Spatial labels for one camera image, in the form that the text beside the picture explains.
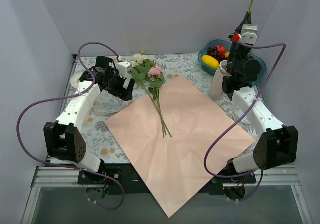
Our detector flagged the cream ribbon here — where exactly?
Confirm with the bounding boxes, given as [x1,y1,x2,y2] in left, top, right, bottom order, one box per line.
[92,101,120,117]

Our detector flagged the pink wrapping paper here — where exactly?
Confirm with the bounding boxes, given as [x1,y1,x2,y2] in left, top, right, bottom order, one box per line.
[105,76,254,217]

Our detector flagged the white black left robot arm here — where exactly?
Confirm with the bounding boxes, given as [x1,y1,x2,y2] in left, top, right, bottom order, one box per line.
[43,56,135,184]

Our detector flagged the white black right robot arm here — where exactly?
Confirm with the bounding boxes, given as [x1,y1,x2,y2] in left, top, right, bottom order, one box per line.
[222,12,299,183]

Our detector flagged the white ribbed vase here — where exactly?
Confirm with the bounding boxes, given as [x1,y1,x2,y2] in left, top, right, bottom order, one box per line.
[208,60,230,101]

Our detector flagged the red apple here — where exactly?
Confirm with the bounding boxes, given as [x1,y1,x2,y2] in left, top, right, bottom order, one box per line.
[215,45,227,56]

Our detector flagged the teal plastic fruit basket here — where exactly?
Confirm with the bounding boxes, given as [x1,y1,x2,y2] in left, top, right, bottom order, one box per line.
[198,39,267,86]

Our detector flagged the white flower stem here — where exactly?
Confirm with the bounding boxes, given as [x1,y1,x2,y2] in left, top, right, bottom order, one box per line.
[127,50,167,139]

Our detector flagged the yellow mango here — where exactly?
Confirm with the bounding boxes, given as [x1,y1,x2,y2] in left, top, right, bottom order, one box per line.
[201,55,220,70]

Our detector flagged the dark purple grapes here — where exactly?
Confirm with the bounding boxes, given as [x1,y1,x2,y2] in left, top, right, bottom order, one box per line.
[207,47,228,62]

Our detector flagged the single pink flower stem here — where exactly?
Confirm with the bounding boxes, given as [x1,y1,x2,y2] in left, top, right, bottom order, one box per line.
[147,65,172,138]

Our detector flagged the floral patterned table mat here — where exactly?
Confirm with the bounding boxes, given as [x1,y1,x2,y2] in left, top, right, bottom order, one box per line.
[49,53,281,165]

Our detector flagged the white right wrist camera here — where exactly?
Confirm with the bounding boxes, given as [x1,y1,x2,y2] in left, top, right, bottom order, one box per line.
[232,24,258,46]

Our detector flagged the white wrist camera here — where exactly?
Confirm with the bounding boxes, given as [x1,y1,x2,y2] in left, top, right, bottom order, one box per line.
[115,61,133,79]
[232,24,258,46]

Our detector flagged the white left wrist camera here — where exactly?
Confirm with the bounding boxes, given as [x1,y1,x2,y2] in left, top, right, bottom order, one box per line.
[115,61,133,79]

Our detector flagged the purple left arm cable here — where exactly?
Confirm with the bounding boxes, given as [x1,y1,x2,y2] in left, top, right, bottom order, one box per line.
[16,42,126,211]

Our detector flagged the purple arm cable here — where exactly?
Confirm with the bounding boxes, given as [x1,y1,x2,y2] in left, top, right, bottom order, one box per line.
[16,42,126,211]
[203,39,287,202]

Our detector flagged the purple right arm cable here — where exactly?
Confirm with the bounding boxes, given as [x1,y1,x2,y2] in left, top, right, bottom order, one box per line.
[203,39,287,202]

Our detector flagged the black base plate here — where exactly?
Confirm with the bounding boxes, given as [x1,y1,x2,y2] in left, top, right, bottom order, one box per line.
[43,158,288,196]

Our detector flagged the aluminium frame rail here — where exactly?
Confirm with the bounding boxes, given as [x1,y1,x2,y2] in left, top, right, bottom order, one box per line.
[24,165,312,224]

